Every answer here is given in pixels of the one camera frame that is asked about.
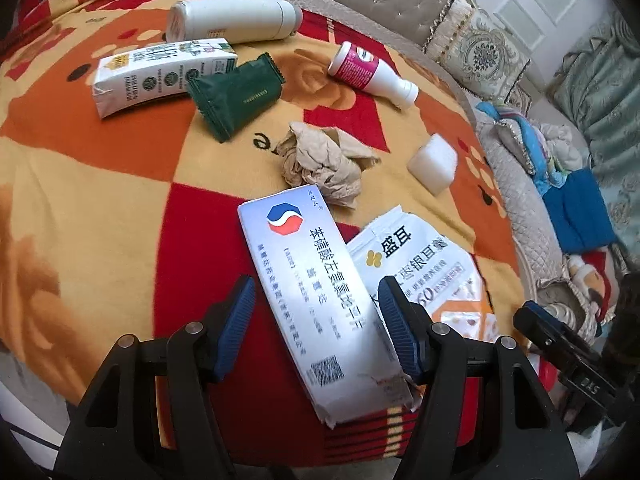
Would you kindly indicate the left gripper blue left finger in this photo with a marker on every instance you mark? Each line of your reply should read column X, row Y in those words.
column 232, row 329

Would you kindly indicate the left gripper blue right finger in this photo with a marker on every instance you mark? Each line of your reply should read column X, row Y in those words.
column 407, row 323

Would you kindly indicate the orange white snack bag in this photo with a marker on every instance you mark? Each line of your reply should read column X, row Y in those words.
column 429, row 268

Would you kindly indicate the white medicine box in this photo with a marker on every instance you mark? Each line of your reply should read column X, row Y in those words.
column 326, row 316

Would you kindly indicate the white foam block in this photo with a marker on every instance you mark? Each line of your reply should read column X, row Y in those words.
column 434, row 165

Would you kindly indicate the beige paper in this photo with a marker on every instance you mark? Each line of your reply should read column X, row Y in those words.
column 329, row 158

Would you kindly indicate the dark green snack wrapper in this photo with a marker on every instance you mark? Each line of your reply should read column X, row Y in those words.
column 228, row 102

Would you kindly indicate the white green milk carton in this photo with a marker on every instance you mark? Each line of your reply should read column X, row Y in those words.
column 138, row 76

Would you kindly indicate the santa plush toy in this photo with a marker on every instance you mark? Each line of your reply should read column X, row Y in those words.
column 594, row 274

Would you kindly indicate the blue folded blanket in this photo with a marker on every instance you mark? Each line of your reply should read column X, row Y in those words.
column 578, row 214

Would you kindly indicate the checkered orange red blanket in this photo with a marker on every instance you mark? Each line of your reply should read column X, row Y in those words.
column 83, row 199

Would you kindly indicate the colourful striped cloth pile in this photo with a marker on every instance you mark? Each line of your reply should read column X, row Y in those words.
column 526, row 143

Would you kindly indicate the pink label yogurt bottle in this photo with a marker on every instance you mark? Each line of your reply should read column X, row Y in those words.
column 365, row 71

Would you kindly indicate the teal patterned curtain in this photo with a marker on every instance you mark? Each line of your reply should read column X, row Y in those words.
column 597, row 88

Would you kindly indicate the ornate embroidered cushion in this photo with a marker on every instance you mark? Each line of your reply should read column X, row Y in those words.
column 481, row 57

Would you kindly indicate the tall white cylinder bottle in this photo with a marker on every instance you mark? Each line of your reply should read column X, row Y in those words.
column 237, row 21

